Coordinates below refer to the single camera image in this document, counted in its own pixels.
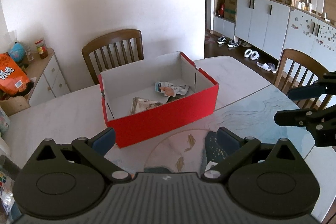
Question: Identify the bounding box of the red cardboard box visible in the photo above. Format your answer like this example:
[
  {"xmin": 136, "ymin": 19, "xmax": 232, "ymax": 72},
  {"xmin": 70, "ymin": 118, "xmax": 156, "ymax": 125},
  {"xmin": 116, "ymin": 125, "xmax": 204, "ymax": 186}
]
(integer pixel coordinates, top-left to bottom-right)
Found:
[{"xmin": 98, "ymin": 51, "xmax": 219, "ymax": 149}]

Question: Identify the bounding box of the white sideboard cabinet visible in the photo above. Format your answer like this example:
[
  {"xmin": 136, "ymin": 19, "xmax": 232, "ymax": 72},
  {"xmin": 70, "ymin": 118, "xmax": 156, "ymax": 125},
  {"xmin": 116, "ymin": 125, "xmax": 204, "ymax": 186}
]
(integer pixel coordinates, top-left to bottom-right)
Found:
[{"xmin": 25, "ymin": 48, "xmax": 71, "ymax": 107}]

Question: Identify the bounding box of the white sausage packet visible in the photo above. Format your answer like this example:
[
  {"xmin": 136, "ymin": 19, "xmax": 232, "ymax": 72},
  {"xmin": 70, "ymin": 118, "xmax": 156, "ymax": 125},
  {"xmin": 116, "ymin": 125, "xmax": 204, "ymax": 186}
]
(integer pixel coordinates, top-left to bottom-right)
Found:
[{"xmin": 154, "ymin": 81, "xmax": 190, "ymax": 97}]

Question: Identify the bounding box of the black snack packet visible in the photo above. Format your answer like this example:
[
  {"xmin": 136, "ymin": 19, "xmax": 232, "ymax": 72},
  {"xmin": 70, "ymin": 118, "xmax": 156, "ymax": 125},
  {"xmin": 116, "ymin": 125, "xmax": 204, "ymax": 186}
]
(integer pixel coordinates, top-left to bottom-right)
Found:
[{"xmin": 166, "ymin": 94, "xmax": 188, "ymax": 104}]

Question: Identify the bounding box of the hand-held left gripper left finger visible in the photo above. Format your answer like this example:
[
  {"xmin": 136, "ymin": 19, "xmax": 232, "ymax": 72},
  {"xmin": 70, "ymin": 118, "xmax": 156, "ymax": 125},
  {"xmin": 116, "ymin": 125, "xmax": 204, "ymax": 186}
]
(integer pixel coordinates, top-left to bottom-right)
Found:
[{"xmin": 35, "ymin": 127, "xmax": 132, "ymax": 182}]

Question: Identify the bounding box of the white marble desktop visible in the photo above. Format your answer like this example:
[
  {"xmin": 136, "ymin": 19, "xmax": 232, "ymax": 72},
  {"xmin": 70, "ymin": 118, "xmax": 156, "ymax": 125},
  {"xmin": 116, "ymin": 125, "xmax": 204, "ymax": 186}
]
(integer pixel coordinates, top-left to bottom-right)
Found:
[{"xmin": 0, "ymin": 55, "xmax": 336, "ymax": 222}]

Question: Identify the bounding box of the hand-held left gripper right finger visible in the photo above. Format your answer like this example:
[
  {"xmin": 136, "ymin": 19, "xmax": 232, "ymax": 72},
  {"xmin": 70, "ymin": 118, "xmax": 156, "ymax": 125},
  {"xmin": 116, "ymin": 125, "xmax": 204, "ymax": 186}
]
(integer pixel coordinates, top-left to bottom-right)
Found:
[{"xmin": 201, "ymin": 127, "xmax": 300, "ymax": 182}]

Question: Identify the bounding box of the colourful puzzle cube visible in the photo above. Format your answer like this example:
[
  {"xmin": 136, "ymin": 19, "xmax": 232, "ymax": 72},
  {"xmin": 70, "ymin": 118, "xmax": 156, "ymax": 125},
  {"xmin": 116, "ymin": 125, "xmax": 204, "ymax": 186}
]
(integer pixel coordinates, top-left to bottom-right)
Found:
[{"xmin": 0, "ymin": 170, "xmax": 13, "ymax": 197}]

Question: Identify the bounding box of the orange snack bag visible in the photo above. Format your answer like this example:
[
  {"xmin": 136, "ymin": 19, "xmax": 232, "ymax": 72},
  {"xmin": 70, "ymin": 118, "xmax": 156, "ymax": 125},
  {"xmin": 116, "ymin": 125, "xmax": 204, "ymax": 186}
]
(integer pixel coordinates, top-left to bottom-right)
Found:
[{"xmin": 0, "ymin": 53, "xmax": 30, "ymax": 95}]

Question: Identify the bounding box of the white fridge with magnets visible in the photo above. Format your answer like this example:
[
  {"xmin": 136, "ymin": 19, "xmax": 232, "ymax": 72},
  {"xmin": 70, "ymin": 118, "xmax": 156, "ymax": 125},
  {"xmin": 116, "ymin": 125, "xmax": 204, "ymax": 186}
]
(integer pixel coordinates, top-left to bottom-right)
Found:
[{"xmin": 280, "ymin": 7, "xmax": 336, "ymax": 75}]

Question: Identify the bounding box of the green white cardboard box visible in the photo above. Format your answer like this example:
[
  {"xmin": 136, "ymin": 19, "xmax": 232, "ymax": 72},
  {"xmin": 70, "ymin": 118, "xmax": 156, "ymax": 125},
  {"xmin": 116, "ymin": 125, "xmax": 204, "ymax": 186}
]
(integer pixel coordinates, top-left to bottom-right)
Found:
[{"xmin": 224, "ymin": 0, "xmax": 237, "ymax": 21}]

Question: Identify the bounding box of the blue globe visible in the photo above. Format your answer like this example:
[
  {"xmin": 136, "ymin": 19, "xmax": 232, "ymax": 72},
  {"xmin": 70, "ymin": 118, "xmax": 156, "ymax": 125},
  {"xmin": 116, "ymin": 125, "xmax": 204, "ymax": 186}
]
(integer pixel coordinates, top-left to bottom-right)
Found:
[{"xmin": 8, "ymin": 42, "xmax": 27, "ymax": 63}]

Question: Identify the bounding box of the jar with red lid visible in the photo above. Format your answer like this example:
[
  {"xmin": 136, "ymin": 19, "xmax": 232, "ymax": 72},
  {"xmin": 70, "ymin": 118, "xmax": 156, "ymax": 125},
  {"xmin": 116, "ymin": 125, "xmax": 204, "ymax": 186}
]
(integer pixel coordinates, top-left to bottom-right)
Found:
[{"xmin": 35, "ymin": 39, "xmax": 49, "ymax": 60}]

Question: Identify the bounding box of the patterned door rug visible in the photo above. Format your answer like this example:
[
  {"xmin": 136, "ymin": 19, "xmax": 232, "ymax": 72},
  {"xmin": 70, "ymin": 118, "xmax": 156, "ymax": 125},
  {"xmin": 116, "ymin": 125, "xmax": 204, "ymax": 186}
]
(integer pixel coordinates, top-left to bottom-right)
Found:
[{"xmin": 205, "ymin": 31, "xmax": 218, "ymax": 45}]

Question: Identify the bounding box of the white printed tissue roll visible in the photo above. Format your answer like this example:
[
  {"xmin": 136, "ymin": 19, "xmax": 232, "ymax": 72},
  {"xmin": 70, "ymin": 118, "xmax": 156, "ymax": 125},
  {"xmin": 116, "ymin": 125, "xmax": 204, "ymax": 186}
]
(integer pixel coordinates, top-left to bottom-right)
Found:
[{"xmin": 0, "ymin": 106, "xmax": 11, "ymax": 135}]

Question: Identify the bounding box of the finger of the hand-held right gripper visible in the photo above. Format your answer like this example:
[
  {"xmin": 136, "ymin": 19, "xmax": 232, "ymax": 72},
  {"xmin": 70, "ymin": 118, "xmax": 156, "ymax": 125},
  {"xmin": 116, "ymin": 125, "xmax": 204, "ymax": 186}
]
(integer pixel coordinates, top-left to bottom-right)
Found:
[
  {"xmin": 287, "ymin": 72, "xmax": 336, "ymax": 101},
  {"xmin": 274, "ymin": 101, "xmax": 336, "ymax": 147}
]

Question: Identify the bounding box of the lower white cabinet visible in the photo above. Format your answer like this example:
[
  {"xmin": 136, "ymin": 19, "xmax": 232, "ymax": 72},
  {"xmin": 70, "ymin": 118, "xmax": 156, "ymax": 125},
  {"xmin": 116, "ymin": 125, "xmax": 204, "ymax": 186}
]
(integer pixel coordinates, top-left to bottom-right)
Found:
[{"xmin": 234, "ymin": 0, "xmax": 291, "ymax": 60}]

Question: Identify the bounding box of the dark wooden chair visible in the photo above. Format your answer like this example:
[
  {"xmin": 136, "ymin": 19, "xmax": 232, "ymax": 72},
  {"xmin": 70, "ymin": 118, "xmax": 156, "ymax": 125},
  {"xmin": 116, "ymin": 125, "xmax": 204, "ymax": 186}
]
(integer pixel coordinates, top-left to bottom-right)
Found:
[
  {"xmin": 81, "ymin": 29, "xmax": 144, "ymax": 85},
  {"xmin": 273, "ymin": 49, "xmax": 336, "ymax": 110}
]

